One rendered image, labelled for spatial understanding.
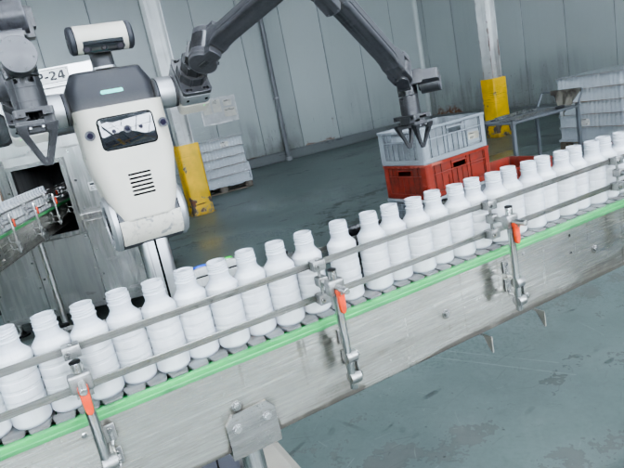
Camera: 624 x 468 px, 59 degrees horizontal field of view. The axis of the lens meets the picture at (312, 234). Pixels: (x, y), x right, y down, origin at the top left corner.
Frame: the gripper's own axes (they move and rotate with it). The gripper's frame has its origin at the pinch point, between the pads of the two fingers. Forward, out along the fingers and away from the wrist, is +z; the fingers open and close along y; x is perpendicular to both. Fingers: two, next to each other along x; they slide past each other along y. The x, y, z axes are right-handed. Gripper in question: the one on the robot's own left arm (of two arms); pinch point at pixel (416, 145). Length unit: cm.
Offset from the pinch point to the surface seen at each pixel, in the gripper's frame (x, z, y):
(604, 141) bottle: -31, 7, -39
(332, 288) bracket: 62, 15, -48
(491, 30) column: -725, -91, 652
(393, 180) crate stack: -106, 39, 165
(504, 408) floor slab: -45, 121, 27
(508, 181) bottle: 4.9, 9.5, -38.4
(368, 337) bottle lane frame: 53, 30, -42
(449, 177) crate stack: -128, 42, 136
